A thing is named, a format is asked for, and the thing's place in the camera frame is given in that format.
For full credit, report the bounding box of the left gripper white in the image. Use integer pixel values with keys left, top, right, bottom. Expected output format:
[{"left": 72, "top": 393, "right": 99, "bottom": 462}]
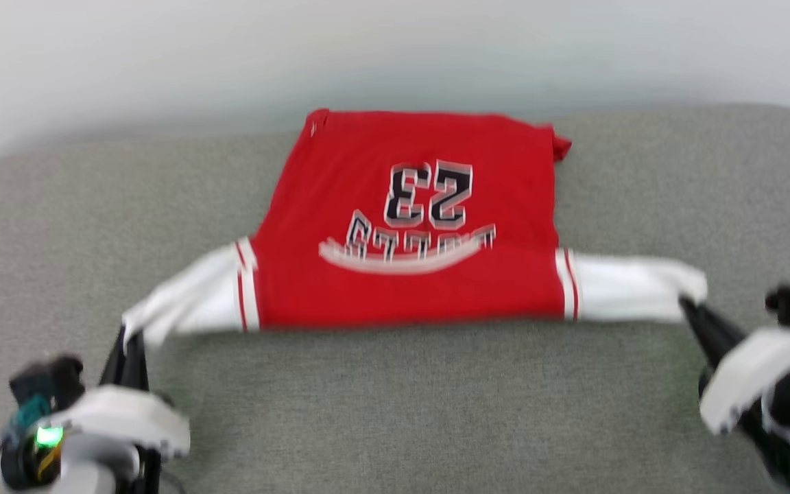
[{"left": 47, "top": 327, "right": 191, "bottom": 461}]

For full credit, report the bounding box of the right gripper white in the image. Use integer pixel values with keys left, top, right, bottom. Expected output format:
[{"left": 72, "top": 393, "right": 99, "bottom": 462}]
[{"left": 680, "top": 299, "right": 790, "bottom": 436}]

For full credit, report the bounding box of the red number 23 jersey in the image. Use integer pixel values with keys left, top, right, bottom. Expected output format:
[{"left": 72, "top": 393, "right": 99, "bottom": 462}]
[{"left": 122, "top": 108, "right": 708, "bottom": 348}]

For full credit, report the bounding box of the grey fabric sofa cushion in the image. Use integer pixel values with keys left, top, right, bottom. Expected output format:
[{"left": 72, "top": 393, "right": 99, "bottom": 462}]
[{"left": 0, "top": 103, "right": 790, "bottom": 494}]

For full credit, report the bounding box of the teal cable connector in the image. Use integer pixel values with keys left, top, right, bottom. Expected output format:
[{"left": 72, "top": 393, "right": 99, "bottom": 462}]
[{"left": 5, "top": 392, "right": 54, "bottom": 443}]

